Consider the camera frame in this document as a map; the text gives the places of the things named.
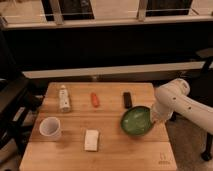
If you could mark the green ceramic bowl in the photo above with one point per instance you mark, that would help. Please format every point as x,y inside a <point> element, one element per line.
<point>136,121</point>

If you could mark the black chair left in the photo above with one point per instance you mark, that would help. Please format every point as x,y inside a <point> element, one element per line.
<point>15,102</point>

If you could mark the black rectangular block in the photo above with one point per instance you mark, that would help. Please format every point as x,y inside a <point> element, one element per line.
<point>127,100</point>

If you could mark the small white bottle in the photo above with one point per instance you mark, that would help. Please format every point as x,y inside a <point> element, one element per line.
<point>64,101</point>

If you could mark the black chair right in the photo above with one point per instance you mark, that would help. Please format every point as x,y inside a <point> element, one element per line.
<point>202,85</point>

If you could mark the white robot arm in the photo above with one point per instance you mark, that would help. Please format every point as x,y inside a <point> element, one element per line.
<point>173,97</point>

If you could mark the orange carrot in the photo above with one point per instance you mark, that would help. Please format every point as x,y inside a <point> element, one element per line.
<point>95,100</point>

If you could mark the white plastic cup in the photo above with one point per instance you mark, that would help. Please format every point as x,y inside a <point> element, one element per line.
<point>50,129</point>

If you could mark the white window sill ledge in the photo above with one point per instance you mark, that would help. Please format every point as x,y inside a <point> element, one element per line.
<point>38,74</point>

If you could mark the black chair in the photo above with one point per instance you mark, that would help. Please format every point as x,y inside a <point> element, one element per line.
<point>202,85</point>
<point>15,102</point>

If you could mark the white rectangular block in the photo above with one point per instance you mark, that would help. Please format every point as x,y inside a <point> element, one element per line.
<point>91,140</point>

